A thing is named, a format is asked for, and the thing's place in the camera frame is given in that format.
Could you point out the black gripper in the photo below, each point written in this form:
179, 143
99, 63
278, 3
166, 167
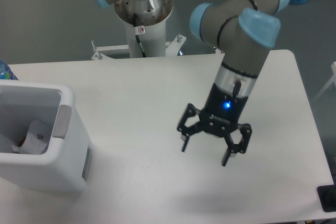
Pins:
219, 117

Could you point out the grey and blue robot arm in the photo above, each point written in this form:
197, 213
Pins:
244, 30

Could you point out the white trash can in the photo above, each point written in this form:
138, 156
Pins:
64, 165

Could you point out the black device at table edge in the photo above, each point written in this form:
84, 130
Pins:
326, 195

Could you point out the blue snack wrapper in bin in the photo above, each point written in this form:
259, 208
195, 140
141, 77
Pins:
21, 142

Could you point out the blue bottle behind bin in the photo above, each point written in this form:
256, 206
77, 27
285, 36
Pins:
6, 72

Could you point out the white pedestal base bracket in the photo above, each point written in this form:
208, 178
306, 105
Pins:
173, 48

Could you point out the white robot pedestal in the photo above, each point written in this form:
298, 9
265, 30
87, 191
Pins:
145, 25

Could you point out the white frame at right edge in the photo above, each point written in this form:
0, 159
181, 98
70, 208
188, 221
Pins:
327, 85

